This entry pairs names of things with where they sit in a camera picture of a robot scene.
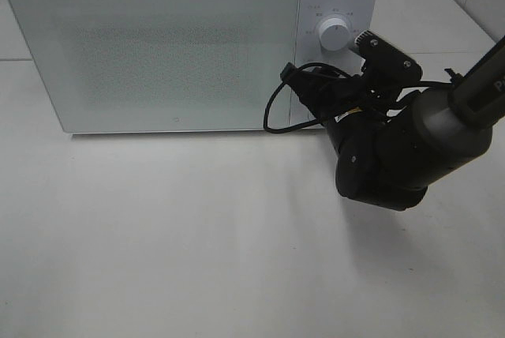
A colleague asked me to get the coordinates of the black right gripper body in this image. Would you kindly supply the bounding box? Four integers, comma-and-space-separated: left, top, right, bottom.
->
290, 65, 399, 130

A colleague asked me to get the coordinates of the upper white power knob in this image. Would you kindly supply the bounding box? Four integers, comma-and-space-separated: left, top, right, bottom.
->
318, 17, 351, 51

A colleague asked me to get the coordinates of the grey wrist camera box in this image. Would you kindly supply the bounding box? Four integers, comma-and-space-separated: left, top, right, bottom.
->
352, 30, 423, 85

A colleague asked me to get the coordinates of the white microwave door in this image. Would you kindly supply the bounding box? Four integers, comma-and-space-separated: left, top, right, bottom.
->
9, 0, 298, 133

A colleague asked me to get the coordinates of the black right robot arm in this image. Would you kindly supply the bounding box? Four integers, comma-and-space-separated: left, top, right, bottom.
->
281, 31, 504, 211

